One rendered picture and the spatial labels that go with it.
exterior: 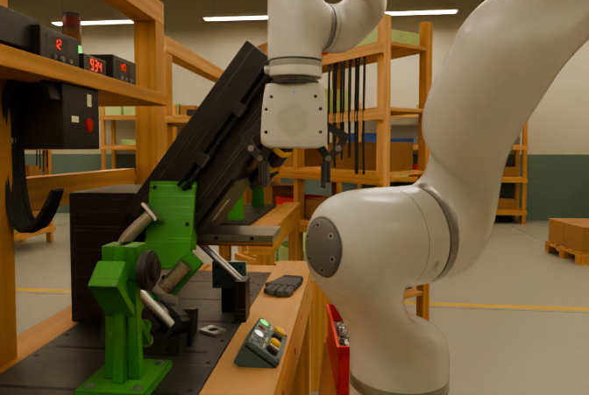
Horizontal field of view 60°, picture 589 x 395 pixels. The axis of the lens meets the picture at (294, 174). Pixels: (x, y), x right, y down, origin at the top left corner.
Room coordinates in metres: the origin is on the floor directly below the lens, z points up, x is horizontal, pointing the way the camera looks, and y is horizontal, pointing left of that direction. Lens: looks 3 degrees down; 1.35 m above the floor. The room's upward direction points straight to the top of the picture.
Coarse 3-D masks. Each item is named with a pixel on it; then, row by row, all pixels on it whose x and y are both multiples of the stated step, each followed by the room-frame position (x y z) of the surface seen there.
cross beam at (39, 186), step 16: (32, 176) 1.41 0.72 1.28; (48, 176) 1.42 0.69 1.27; (64, 176) 1.50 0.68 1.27; (80, 176) 1.59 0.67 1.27; (96, 176) 1.69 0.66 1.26; (112, 176) 1.81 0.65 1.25; (128, 176) 1.94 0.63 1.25; (32, 192) 1.35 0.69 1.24; (48, 192) 1.42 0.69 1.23; (64, 192) 1.50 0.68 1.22; (32, 208) 1.34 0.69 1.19
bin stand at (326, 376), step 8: (328, 352) 1.36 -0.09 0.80; (328, 360) 1.30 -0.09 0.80; (328, 368) 1.26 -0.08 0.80; (320, 376) 1.22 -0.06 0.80; (328, 376) 1.21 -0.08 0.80; (320, 384) 1.17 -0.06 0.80; (328, 384) 1.17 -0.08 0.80; (320, 392) 1.13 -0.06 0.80; (328, 392) 1.13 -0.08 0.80; (336, 392) 1.13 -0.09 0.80
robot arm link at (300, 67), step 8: (272, 64) 0.77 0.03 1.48; (280, 64) 0.76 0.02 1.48; (288, 64) 0.76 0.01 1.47; (296, 64) 0.76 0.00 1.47; (304, 64) 0.76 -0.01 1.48; (312, 64) 0.76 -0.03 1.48; (320, 64) 0.78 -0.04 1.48; (272, 72) 0.77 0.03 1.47; (280, 72) 0.76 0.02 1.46; (288, 72) 0.76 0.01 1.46; (296, 72) 0.76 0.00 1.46; (304, 72) 0.76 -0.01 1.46; (312, 72) 0.76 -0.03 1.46; (320, 72) 0.78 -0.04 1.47
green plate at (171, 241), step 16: (160, 192) 1.23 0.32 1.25; (176, 192) 1.23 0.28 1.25; (192, 192) 1.22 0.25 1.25; (160, 208) 1.22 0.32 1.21; (176, 208) 1.22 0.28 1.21; (192, 208) 1.21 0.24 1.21; (160, 224) 1.21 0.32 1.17; (176, 224) 1.21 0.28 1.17; (192, 224) 1.20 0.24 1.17; (160, 240) 1.20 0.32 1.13; (176, 240) 1.20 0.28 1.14; (192, 240) 1.20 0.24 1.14; (160, 256) 1.19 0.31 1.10; (176, 256) 1.19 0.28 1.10
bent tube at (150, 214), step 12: (144, 204) 1.18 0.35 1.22; (144, 216) 1.18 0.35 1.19; (156, 216) 1.18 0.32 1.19; (132, 228) 1.18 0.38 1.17; (144, 228) 1.19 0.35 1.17; (120, 240) 1.17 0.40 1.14; (132, 240) 1.19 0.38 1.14; (144, 300) 1.13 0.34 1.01; (156, 300) 1.13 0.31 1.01; (156, 312) 1.12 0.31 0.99; (168, 312) 1.12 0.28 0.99; (168, 324) 1.11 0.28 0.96
